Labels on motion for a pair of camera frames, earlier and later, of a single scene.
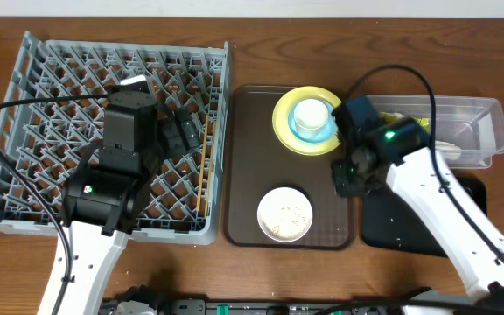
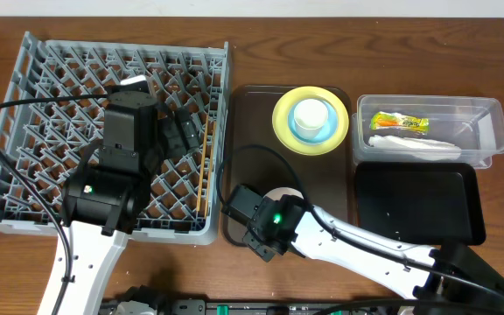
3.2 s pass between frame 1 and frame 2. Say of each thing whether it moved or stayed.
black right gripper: moved
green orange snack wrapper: stayed
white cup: stayed
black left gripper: stayed
